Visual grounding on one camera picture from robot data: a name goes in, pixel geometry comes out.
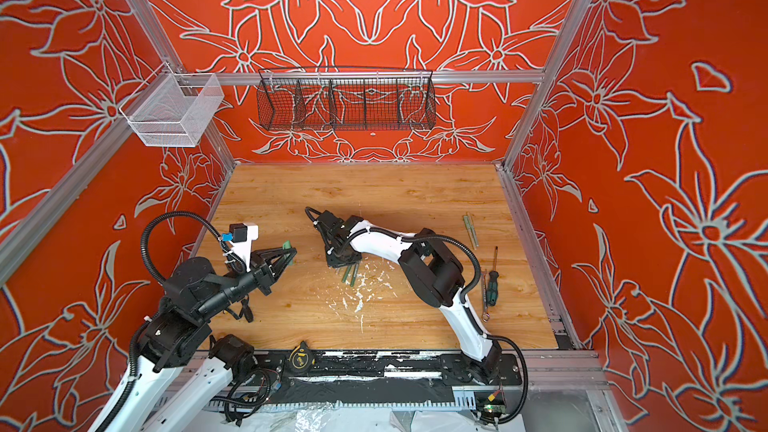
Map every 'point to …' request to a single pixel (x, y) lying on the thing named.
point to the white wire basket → (173, 109)
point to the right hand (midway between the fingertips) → (331, 261)
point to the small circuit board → (494, 408)
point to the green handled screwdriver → (493, 283)
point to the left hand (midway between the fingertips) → (292, 249)
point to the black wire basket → (329, 97)
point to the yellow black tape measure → (299, 356)
